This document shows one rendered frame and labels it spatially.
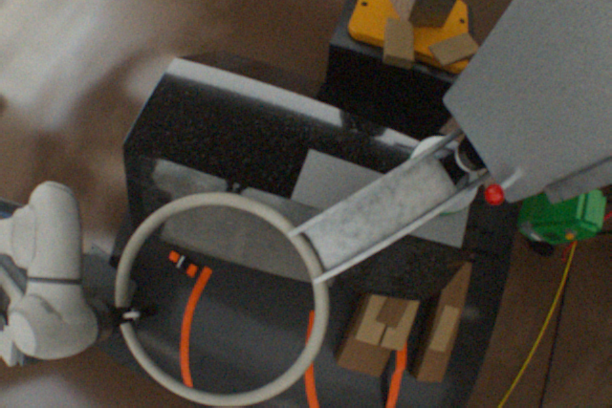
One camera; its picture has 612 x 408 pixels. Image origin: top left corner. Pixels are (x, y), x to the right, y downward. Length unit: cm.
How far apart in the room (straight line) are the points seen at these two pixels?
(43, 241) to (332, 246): 55
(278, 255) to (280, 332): 81
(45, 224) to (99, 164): 170
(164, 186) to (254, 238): 31
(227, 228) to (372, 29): 87
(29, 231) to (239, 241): 59
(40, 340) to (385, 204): 66
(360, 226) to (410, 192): 13
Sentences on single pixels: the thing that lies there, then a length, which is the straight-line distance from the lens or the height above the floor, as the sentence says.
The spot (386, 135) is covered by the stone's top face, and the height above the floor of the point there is 85.
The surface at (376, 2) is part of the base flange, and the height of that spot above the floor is 78.
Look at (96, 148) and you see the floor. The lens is 227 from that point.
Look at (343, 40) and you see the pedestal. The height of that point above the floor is 74.
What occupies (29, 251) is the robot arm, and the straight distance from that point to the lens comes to 51.
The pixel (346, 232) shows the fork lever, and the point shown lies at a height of 94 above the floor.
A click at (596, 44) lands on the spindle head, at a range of 35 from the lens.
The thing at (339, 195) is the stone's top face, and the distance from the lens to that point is 72.
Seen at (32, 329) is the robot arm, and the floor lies 128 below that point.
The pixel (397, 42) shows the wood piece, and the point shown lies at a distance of 105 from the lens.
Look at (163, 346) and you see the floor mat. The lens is 183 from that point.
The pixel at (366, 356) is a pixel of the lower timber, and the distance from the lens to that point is 153.
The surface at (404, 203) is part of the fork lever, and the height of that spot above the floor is 98.
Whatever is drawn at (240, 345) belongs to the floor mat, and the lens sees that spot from 165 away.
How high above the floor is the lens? 155
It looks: 74 degrees down
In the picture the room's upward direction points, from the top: straight up
